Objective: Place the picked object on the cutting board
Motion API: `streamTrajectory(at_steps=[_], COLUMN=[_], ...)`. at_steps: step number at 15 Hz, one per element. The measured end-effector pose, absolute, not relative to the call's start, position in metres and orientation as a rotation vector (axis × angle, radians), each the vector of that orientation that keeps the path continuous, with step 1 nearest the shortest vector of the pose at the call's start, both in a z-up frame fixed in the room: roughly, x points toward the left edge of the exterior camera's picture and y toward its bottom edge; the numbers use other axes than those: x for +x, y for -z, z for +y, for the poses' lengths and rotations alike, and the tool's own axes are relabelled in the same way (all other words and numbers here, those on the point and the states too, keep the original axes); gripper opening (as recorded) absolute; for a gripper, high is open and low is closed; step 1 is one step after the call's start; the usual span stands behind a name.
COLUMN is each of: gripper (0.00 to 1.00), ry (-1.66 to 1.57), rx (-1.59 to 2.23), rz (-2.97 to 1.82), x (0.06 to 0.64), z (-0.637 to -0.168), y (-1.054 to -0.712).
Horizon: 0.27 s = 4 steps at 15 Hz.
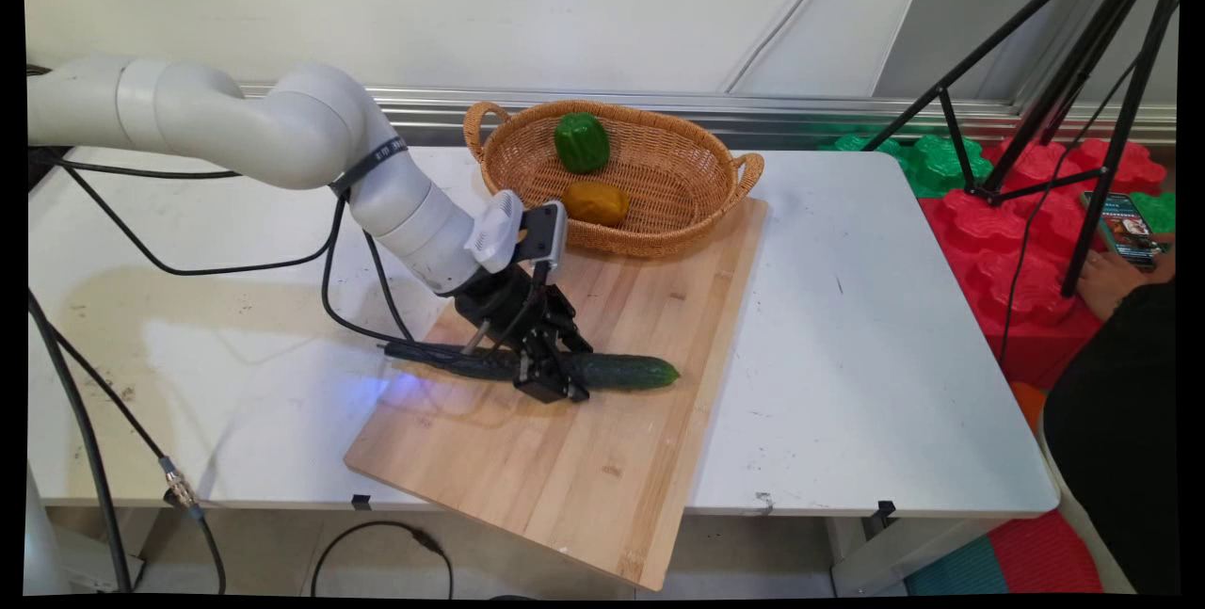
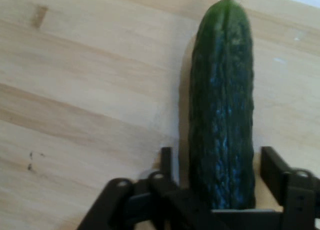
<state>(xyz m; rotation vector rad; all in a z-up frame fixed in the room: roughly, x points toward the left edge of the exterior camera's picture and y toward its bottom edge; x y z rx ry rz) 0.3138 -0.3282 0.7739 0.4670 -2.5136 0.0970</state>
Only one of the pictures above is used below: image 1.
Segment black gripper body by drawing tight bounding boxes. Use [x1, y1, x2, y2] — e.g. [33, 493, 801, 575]
[455, 264, 568, 348]

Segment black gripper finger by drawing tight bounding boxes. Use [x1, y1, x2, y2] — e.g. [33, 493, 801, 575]
[551, 294, 596, 356]
[513, 336, 591, 404]

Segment dark green cucumber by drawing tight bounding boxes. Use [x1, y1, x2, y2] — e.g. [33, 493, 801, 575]
[384, 339, 681, 393]

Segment smartphone with lit screen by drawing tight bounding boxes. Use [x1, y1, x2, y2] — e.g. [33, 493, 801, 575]
[1083, 192, 1168, 271]

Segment person's hand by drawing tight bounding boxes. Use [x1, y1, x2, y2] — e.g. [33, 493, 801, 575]
[1076, 234, 1178, 323]

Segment bamboo cutting board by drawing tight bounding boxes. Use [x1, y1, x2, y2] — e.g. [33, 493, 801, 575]
[343, 198, 769, 592]

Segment yellow-brown potato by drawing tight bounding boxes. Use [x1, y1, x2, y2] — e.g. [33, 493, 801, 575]
[563, 181, 630, 227]

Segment green bell pepper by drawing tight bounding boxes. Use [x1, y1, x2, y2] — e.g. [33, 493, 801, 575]
[554, 112, 611, 175]

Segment grey table leg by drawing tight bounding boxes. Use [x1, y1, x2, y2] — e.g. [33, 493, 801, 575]
[828, 515, 999, 596]

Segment large green foam block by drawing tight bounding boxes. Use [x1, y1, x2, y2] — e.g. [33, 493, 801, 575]
[817, 131, 994, 199]

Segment red foam blocks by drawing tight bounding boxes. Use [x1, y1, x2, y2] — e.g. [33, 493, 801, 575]
[918, 138, 1168, 389]

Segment teal floor mat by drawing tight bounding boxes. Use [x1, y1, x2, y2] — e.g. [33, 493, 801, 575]
[904, 534, 1008, 596]

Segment orange floor mat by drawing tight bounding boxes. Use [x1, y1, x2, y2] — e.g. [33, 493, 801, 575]
[1012, 381, 1048, 431]

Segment red floor mat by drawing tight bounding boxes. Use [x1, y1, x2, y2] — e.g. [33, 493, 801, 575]
[988, 510, 1102, 594]

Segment black tripod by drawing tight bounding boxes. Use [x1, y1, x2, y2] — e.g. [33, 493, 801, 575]
[861, 0, 1182, 299]

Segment person's black clothing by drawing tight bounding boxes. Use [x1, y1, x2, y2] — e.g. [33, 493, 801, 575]
[1043, 281, 1180, 596]

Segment small green foam block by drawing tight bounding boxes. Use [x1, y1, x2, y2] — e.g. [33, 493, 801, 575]
[1130, 190, 1178, 233]

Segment white round wrist mount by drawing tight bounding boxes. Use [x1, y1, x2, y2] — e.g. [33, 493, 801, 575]
[464, 190, 525, 274]

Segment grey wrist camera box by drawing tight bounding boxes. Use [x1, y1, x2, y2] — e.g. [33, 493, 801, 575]
[516, 200, 570, 273]

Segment woven wicker basket with handles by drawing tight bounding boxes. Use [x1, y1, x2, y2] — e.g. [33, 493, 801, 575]
[462, 101, 765, 260]

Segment black floor cable loop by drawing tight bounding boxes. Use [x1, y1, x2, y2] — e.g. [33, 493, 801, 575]
[311, 521, 455, 601]

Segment black cable strap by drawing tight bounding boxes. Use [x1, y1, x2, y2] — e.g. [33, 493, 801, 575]
[329, 136, 408, 199]

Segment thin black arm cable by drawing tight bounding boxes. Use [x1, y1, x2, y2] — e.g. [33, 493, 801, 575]
[28, 148, 472, 356]

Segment aluminium wall rail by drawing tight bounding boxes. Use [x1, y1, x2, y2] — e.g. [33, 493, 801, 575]
[235, 85, 1178, 149]

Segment black cable with metal connector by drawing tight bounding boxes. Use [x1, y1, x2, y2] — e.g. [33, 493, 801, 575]
[42, 320, 229, 596]

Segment thick black base cable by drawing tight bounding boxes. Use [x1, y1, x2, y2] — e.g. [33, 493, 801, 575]
[26, 292, 135, 594]

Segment thin black tripod cable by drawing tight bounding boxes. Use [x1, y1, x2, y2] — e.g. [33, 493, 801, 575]
[998, 54, 1140, 370]

